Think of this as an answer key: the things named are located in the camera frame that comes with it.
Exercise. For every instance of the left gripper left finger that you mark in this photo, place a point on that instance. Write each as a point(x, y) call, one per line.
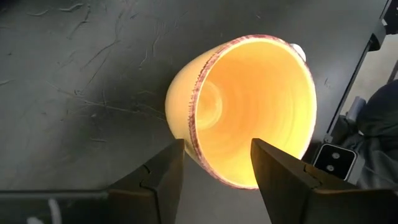
point(155, 193)

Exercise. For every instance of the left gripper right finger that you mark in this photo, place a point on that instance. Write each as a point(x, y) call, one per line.
point(295, 193)

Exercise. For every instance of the black two-lens camera box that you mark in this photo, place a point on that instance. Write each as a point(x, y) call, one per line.
point(334, 161)

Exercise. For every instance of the black aluminium table frame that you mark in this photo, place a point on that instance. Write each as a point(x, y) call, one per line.
point(377, 37)

